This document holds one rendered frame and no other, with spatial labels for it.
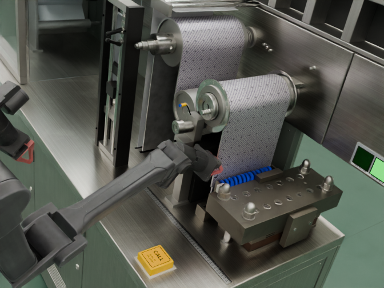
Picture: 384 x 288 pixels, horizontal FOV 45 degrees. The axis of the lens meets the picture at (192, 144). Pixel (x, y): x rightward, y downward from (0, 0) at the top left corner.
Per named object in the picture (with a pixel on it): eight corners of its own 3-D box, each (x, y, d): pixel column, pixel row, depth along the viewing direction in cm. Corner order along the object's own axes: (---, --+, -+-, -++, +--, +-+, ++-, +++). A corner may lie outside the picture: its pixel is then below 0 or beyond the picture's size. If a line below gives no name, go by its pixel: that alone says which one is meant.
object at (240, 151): (210, 186, 137) (222, 132, 128) (268, 169, 150) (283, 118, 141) (211, 187, 137) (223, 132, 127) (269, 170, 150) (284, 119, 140)
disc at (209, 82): (191, 112, 137) (203, 68, 129) (192, 112, 138) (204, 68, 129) (219, 143, 129) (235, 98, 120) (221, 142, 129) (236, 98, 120)
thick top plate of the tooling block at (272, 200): (205, 210, 134) (208, 192, 131) (300, 178, 157) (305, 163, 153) (240, 246, 124) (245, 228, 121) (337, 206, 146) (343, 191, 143)
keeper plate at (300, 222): (279, 243, 136) (288, 214, 130) (302, 233, 142) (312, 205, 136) (284, 249, 134) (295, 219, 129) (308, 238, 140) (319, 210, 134)
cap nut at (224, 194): (214, 194, 131) (217, 181, 129) (224, 191, 133) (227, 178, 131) (222, 202, 129) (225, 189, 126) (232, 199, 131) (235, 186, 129)
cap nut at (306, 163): (295, 169, 149) (299, 157, 147) (303, 167, 151) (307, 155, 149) (304, 175, 147) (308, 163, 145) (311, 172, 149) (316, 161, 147)
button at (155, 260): (136, 258, 124) (137, 252, 122) (159, 250, 127) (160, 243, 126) (150, 276, 119) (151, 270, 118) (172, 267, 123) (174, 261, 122)
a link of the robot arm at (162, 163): (62, 258, 83) (23, 215, 86) (55, 272, 87) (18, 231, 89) (198, 159, 115) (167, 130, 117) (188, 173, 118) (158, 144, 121)
